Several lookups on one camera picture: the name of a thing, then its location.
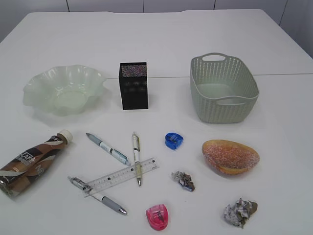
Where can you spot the white grey ballpoint pen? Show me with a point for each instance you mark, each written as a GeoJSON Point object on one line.
{"type": "Point", "coordinates": [103, 199]}

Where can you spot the pale green plastic basket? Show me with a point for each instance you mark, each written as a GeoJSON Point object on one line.
{"type": "Point", "coordinates": [223, 91]}

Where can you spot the brown Nescafe coffee bottle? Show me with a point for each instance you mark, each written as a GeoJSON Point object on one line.
{"type": "Point", "coordinates": [30, 165]}

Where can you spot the large paper ball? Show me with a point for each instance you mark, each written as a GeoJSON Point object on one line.
{"type": "Point", "coordinates": [238, 213]}

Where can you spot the small paper ball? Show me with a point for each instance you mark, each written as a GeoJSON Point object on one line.
{"type": "Point", "coordinates": [184, 180]}

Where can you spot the blue pencil sharpener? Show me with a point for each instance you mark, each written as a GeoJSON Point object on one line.
{"type": "Point", "coordinates": [173, 140]}

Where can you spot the clear plastic ruler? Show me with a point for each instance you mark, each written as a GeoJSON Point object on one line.
{"type": "Point", "coordinates": [120, 176]}

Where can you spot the grey blue ballpoint pen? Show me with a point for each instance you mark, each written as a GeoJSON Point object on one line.
{"type": "Point", "coordinates": [113, 152]}

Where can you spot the pink pencil sharpener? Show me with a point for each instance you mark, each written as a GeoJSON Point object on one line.
{"type": "Point", "coordinates": [158, 217]}

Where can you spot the sugared bread bun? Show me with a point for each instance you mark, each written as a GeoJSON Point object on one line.
{"type": "Point", "coordinates": [228, 157]}

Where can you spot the black mesh pen holder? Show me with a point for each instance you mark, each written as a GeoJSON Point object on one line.
{"type": "Point", "coordinates": [133, 85]}

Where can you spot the green wavy glass plate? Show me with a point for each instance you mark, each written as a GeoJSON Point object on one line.
{"type": "Point", "coordinates": [65, 90]}

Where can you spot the white cream ballpoint pen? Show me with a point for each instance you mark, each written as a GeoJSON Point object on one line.
{"type": "Point", "coordinates": [136, 151]}

